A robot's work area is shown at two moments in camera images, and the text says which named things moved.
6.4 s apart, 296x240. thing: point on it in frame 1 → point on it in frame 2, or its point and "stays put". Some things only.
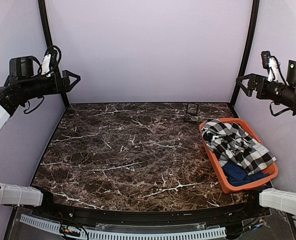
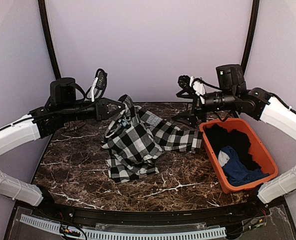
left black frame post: x=45 y=17 stays put
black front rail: x=224 y=217 stays put
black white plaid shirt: x=231 y=144 → x=137 y=138
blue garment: x=237 y=175 stays put
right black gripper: x=252 y=84 → x=196 y=107
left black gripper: x=65 y=86 → x=101 y=108
